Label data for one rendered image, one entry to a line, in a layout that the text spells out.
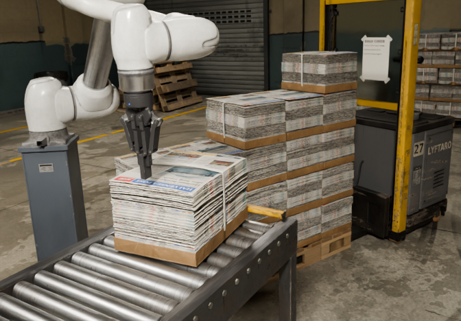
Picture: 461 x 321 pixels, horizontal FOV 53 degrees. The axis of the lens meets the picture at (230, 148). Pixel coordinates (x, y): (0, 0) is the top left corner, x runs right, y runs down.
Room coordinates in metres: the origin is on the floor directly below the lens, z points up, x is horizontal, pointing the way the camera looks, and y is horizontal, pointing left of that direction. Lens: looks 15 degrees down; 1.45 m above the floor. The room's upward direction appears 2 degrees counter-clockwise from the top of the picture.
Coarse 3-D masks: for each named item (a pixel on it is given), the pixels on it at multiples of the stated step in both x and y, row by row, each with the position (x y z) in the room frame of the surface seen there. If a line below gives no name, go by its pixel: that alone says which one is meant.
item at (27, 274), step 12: (108, 228) 1.45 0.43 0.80; (84, 240) 1.37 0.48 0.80; (96, 240) 1.37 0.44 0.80; (60, 252) 1.29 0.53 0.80; (72, 252) 1.29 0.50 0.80; (84, 252) 1.32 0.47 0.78; (36, 264) 1.22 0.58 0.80; (48, 264) 1.22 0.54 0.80; (12, 276) 1.15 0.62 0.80; (24, 276) 1.15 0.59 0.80; (0, 288) 1.09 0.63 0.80; (12, 288) 1.11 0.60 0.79
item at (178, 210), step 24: (120, 192) 1.26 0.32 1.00; (144, 192) 1.23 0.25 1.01; (168, 192) 1.19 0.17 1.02; (192, 192) 1.17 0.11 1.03; (216, 192) 1.29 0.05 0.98; (120, 216) 1.28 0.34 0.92; (144, 216) 1.24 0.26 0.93; (168, 216) 1.20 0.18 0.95; (192, 216) 1.17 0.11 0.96; (216, 216) 1.29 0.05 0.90; (144, 240) 1.24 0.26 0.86; (168, 240) 1.21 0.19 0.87; (192, 240) 1.17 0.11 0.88
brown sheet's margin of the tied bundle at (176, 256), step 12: (120, 240) 1.27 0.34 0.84; (216, 240) 1.28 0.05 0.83; (132, 252) 1.25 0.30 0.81; (144, 252) 1.23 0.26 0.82; (156, 252) 1.21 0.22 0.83; (168, 252) 1.20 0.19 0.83; (180, 252) 1.18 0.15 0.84; (192, 252) 1.16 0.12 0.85; (204, 252) 1.21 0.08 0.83; (192, 264) 1.17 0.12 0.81
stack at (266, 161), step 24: (192, 144) 2.49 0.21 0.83; (216, 144) 2.48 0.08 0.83; (288, 144) 2.49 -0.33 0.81; (312, 144) 2.61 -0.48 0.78; (120, 168) 2.21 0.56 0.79; (264, 168) 2.39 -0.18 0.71; (288, 168) 2.49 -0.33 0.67; (264, 192) 2.38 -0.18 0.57; (288, 192) 2.49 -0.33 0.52; (312, 192) 2.59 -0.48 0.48; (264, 216) 2.38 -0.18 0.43; (312, 216) 2.60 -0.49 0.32
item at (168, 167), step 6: (156, 162) 1.46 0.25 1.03; (156, 168) 1.40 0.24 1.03; (162, 168) 1.40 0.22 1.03; (168, 168) 1.39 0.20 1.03; (174, 168) 1.39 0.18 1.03; (180, 168) 1.39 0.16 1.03; (186, 168) 1.38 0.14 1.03; (192, 168) 1.38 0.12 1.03; (198, 168) 1.38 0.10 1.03; (216, 168) 1.37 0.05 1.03; (216, 174) 1.31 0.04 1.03; (222, 186) 1.33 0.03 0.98; (222, 192) 1.33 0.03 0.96; (222, 198) 1.33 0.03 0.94; (222, 204) 1.33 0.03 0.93; (222, 210) 1.34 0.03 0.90; (222, 216) 1.33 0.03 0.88; (222, 222) 1.33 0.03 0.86
